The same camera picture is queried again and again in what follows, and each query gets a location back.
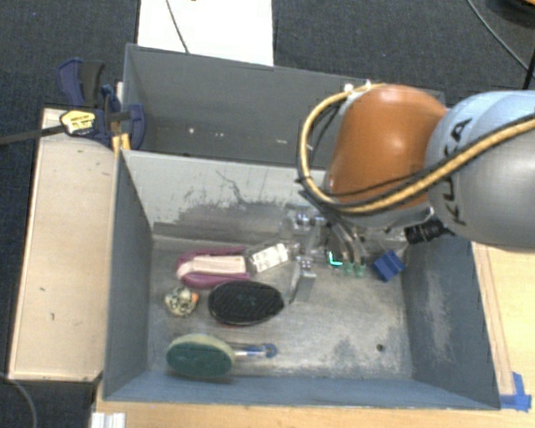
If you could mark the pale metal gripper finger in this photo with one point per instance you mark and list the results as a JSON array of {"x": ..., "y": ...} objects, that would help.
[
  {"x": 304, "y": 282},
  {"x": 270, "y": 257}
]

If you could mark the black oval brush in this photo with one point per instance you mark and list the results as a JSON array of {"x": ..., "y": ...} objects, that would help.
[{"x": 245, "y": 303}]

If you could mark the blue ridged block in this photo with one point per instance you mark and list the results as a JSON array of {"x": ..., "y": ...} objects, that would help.
[{"x": 388, "y": 265}]

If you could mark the purple and pink brush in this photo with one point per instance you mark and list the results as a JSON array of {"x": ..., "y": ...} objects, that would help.
[{"x": 213, "y": 265}]

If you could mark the grey metal bin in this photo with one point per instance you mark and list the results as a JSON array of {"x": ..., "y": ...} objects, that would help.
[{"x": 331, "y": 337}]

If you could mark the small spotted toy animal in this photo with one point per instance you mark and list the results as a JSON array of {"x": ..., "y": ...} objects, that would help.
[{"x": 179, "y": 301}]

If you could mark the pale wood board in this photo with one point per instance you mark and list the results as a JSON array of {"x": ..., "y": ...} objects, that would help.
[{"x": 66, "y": 255}]

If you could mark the black cylinder on white bracket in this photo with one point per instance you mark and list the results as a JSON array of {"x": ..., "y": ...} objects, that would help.
[{"x": 428, "y": 233}]

